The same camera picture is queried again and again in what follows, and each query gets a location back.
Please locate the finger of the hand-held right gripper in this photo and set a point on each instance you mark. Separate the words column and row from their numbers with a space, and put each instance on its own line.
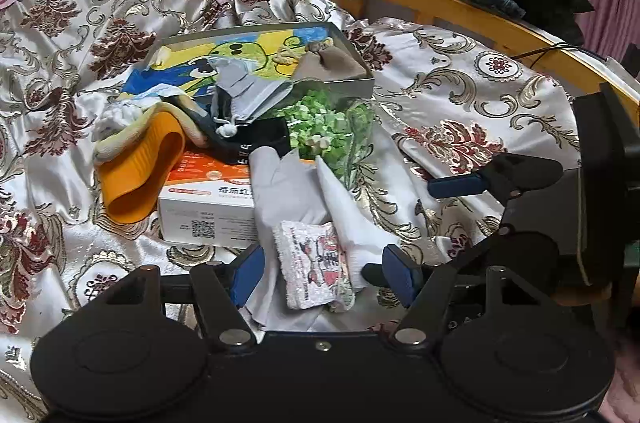
column 475, row 248
column 455, row 188

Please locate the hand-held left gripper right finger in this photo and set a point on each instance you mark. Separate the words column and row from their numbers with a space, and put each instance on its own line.
column 400, row 275

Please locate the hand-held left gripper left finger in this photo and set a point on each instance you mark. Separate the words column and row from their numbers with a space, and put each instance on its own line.
column 248, row 273

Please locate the sequinned white cloth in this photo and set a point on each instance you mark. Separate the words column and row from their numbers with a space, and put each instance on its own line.
column 310, row 263

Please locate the white sock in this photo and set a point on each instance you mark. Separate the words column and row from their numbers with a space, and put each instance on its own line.
column 345, row 213

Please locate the pale grey glove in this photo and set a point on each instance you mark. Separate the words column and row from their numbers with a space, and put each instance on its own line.
column 285, row 193

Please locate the orange oven mitt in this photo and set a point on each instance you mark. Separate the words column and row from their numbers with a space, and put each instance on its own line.
column 145, row 168

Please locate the cartoon print box tray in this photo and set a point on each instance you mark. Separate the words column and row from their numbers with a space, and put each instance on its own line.
column 250, row 48

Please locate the orange white carton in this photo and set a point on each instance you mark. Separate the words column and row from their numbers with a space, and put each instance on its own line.
column 210, row 213

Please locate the floral satin bedspread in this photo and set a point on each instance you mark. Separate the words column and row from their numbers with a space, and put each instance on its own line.
column 450, row 68

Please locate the bag of green peas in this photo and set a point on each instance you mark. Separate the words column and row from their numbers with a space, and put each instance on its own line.
column 310, row 123

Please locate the beige cloth pouch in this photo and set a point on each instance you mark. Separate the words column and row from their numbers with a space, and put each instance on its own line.
column 330, row 65

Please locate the wooden bed frame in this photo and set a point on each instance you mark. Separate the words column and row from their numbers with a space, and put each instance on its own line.
column 450, row 5

